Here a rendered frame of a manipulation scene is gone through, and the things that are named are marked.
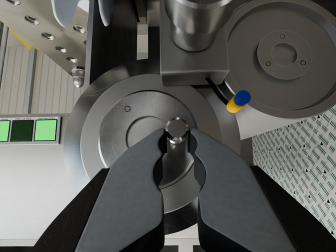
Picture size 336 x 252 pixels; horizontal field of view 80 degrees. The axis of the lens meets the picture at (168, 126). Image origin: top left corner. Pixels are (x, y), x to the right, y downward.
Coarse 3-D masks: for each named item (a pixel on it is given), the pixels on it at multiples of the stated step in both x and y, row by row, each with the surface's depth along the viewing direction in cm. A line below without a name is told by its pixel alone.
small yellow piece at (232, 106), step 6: (210, 84) 15; (216, 90) 15; (240, 90) 12; (222, 96) 14; (234, 96) 12; (240, 96) 12; (246, 96) 12; (228, 102) 13; (234, 102) 12; (240, 102) 12; (246, 102) 12; (228, 108) 14; (234, 108) 13; (240, 108) 13
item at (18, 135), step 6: (30, 120) 51; (12, 126) 51; (18, 126) 51; (24, 126) 51; (30, 126) 51; (12, 132) 51; (18, 132) 51; (24, 132) 50; (30, 132) 50; (12, 138) 50; (18, 138) 50; (24, 138) 50; (30, 138) 50
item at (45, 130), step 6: (36, 120) 51; (42, 120) 51; (48, 120) 51; (54, 120) 51; (36, 126) 51; (42, 126) 51; (48, 126) 51; (54, 126) 51; (36, 132) 50; (42, 132) 50; (48, 132) 50; (54, 132) 50; (36, 138) 50; (42, 138) 50; (48, 138) 50; (54, 138) 50
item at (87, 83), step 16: (96, 0) 21; (96, 16) 21; (112, 16) 27; (96, 32) 21; (112, 32) 27; (128, 32) 37; (96, 48) 21; (112, 48) 26; (128, 48) 36; (96, 64) 21; (112, 64) 26
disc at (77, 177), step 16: (128, 64) 18; (144, 64) 18; (96, 80) 18; (112, 80) 18; (80, 96) 18; (96, 96) 18; (208, 96) 17; (224, 96) 17; (80, 112) 17; (224, 112) 17; (80, 128) 17; (224, 128) 17; (64, 144) 17; (64, 160) 17; (80, 160) 17; (80, 176) 16; (192, 208) 16; (176, 224) 16; (192, 224) 16
